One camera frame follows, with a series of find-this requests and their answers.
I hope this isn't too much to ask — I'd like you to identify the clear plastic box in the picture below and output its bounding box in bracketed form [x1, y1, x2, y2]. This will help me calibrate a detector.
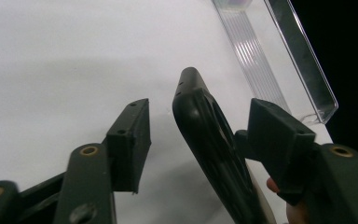
[213, 0, 339, 125]

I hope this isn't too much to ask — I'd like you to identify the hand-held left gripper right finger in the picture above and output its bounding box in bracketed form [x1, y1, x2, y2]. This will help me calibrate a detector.
[234, 97, 317, 206]

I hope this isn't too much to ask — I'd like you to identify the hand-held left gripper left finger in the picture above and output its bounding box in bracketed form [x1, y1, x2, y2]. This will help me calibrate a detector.
[105, 98, 152, 194]

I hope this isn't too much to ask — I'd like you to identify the black phone case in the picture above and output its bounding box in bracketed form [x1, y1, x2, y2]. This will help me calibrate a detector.
[172, 66, 264, 224]

